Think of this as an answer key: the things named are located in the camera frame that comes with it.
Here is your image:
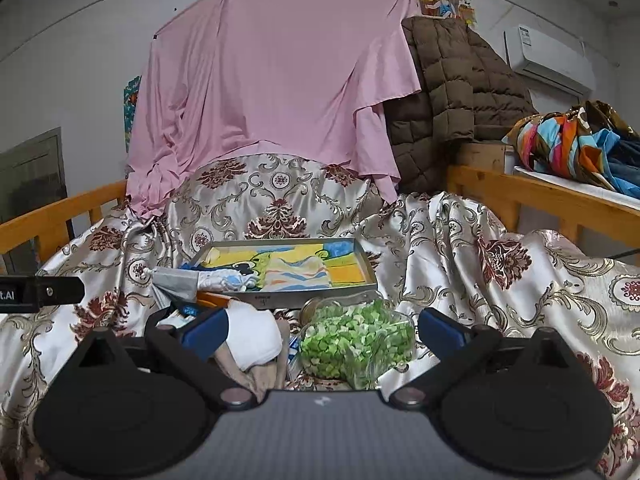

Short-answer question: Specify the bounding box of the grey sock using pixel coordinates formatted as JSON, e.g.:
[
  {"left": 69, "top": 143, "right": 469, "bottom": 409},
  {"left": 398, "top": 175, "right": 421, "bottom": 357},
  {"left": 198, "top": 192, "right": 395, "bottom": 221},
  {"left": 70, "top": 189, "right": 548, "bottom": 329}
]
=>
[{"left": 150, "top": 267, "right": 203, "bottom": 303}]

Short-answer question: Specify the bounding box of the white air conditioner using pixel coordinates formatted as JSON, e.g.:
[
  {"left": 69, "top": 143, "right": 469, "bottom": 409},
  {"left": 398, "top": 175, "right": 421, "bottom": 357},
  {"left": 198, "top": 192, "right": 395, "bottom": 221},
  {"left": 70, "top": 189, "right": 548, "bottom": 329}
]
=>
[{"left": 504, "top": 24, "right": 598, "bottom": 96}]

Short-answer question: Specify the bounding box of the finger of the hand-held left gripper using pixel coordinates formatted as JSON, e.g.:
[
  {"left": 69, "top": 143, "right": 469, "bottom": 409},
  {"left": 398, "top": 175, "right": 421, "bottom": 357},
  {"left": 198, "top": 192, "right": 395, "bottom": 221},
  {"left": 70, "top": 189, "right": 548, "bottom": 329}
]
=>
[{"left": 36, "top": 276, "right": 85, "bottom": 307}]

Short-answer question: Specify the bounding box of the white board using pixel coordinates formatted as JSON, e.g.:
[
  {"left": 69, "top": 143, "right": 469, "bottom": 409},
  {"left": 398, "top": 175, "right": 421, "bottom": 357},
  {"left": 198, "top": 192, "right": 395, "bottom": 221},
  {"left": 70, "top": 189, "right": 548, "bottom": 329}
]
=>
[{"left": 512, "top": 165, "right": 640, "bottom": 206}]

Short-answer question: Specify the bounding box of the metal tray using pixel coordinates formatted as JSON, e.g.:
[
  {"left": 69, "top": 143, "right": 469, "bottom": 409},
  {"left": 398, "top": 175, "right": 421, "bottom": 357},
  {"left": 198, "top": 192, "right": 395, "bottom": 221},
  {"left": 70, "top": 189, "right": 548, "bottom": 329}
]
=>
[{"left": 180, "top": 237, "right": 380, "bottom": 311}]

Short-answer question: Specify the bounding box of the orange yellow towel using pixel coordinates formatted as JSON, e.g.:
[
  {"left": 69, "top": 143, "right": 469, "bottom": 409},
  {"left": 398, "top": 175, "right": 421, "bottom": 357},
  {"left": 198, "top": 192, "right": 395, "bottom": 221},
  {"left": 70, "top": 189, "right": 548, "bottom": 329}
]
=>
[{"left": 327, "top": 260, "right": 368, "bottom": 286}]

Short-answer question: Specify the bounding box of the blue cloth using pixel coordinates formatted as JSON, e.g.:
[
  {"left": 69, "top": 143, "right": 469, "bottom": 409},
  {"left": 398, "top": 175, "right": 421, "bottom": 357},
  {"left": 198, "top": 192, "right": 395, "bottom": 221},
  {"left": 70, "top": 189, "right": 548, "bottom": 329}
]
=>
[{"left": 600, "top": 130, "right": 640, "bottom": 193}]

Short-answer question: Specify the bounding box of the teal patterned wall poster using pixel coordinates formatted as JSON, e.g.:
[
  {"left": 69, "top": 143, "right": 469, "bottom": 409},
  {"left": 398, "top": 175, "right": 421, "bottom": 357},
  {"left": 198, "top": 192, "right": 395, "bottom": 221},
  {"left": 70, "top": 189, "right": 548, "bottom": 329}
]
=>
[{"left": 123, "top": 76, "right": 143, "bottom": 153}]

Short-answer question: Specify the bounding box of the striped towel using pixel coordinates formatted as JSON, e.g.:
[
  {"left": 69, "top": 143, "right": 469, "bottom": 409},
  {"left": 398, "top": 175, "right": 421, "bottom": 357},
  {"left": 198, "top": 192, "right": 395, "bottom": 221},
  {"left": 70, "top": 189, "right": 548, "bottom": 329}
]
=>
[{"left": 262, "top": 255, "right": 331, "bottom": 291}]

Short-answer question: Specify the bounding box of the brown quilted jacket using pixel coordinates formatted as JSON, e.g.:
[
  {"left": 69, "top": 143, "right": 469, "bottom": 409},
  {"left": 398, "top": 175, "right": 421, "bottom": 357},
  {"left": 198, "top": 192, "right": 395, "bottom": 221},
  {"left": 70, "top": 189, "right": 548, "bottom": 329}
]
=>
[{"left": 385, "top": 16, "right": 538, "bottom": 196}]

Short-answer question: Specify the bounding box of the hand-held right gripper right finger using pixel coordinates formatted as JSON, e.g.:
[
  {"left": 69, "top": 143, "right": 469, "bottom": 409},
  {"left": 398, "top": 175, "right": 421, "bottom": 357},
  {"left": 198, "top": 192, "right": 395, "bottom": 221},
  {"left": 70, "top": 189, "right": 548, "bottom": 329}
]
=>
[{"left": 389, "top": 307, "right": 571, "bottom": 409}]

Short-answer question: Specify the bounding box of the pink hanging sheet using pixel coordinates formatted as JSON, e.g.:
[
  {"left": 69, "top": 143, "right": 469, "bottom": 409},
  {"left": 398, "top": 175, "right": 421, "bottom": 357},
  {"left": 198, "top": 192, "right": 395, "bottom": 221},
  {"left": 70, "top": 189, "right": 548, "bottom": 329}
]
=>
[{"left": 125, "top": 0, "right": 423, "bottom": 218}]

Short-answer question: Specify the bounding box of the yellow cartoon towel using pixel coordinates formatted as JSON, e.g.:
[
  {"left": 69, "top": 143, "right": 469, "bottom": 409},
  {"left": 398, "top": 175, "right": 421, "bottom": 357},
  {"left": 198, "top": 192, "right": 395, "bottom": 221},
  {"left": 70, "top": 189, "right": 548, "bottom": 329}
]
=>
[{"left": 197, "top": 245, "right": 273, "bottom": 291}]

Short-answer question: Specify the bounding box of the white cloth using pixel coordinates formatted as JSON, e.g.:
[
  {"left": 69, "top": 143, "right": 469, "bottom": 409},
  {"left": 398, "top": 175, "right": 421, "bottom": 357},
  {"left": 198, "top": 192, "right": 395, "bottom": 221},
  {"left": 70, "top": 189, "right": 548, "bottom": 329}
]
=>
[{"left": 224, "top": 307, "right": 281, "bottom": 367}]

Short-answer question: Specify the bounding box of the bag of green pieces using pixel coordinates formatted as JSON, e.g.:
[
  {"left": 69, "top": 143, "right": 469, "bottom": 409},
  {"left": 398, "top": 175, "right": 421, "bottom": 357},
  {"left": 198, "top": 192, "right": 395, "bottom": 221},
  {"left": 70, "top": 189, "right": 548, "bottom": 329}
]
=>
[{"left": 297, "top": 297, "right": 417, "bottom": 391}]

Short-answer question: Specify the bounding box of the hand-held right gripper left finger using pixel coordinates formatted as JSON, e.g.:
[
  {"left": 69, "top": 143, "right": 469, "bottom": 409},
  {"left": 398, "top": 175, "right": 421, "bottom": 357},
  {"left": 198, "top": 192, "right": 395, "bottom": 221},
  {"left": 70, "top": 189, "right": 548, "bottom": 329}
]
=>
[{"left": 75, "top": 307, "right": 258, "bottom": 411}]

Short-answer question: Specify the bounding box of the colourful patterned cloth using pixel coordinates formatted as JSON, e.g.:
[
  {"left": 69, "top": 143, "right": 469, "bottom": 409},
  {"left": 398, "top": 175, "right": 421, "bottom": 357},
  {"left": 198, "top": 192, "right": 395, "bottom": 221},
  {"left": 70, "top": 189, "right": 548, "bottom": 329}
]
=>
[{"left": 502, "top": 100, "right": 640, "bottom": 191}]

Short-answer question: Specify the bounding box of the floral satin blanket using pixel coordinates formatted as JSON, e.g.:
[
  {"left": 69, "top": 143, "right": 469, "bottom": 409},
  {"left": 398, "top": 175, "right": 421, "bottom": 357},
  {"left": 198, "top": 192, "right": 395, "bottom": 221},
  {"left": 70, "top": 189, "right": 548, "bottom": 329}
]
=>
[{"left": 0, "top": 155, "right": 640, "bottom": 480}]

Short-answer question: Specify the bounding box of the grey door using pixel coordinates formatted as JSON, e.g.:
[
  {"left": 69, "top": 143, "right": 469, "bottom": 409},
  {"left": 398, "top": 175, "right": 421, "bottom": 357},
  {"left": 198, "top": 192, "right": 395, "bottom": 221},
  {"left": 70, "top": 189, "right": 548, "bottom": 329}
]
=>
[{"left": 0, "top": 127, "right": 68, "bottom": 273}]

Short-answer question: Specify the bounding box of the orange bowl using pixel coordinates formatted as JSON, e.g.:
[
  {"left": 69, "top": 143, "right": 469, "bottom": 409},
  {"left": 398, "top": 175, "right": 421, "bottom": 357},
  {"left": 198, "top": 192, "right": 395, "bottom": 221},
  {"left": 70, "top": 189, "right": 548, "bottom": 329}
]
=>
[{"left": 196, "top": 291, "right": 233, "bottom": 309}]

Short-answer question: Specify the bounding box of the wooden bed rail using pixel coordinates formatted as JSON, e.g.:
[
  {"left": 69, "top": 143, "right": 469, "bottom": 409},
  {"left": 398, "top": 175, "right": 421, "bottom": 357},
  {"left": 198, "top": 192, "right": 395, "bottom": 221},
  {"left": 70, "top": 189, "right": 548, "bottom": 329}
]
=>
[
  {"left": 446, "top": 165, "right": 640, "bottom": 261},
  {"left": 0, "top": 180, "right": 128, "bottom": 256}
]

